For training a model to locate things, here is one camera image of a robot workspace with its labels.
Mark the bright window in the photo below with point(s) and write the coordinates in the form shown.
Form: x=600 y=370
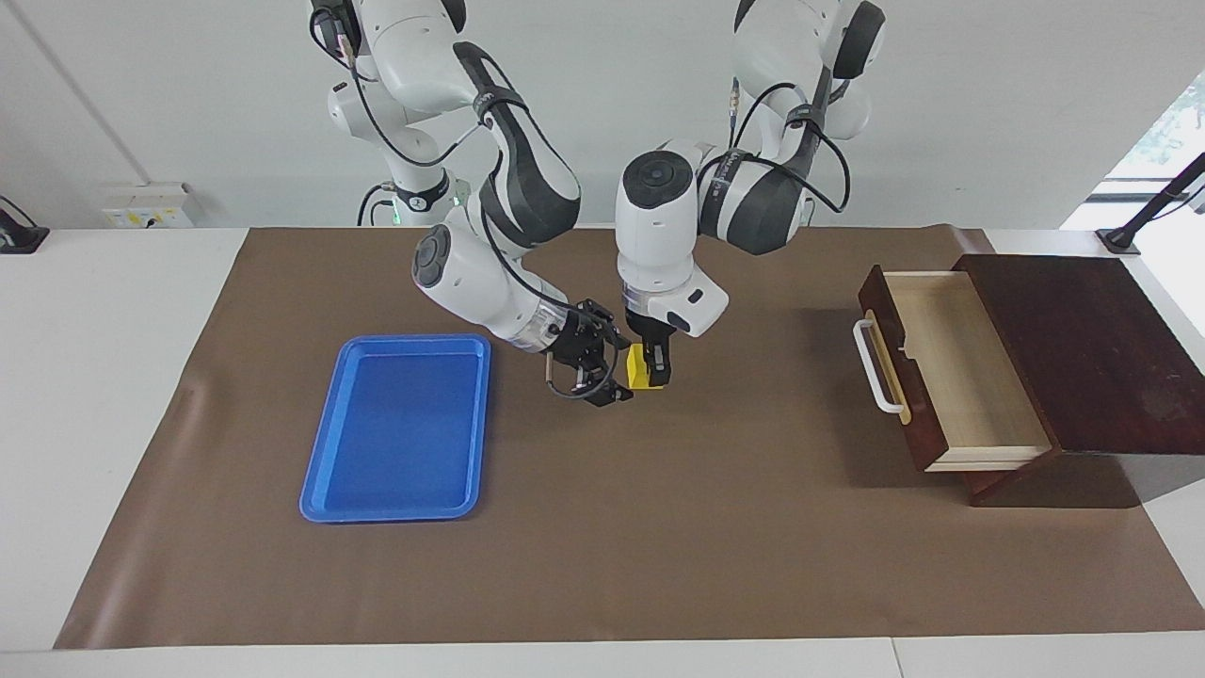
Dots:
x=1167 y=132

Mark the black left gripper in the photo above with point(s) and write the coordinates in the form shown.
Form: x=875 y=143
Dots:
x=650 y=331

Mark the brown table mat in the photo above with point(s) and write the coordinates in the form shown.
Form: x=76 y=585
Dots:
x=659 y=518

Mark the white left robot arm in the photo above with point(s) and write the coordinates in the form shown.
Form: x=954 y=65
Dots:
x=659 y=235

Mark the dark wooden cabinet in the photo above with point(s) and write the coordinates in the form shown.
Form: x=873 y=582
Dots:
x=1083 y=358

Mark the blue plastic tray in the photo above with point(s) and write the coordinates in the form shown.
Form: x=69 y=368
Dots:
x=405 y=443

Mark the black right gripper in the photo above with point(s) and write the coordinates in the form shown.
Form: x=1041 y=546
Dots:
x=576 y=344

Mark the black stand base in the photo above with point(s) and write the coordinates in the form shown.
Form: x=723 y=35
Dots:
x=24 y=240

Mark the white wall socket box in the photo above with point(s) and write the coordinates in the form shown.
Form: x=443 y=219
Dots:
x=146 y=202

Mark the yellow block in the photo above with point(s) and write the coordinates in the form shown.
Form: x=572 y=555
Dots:
x=637 y=372

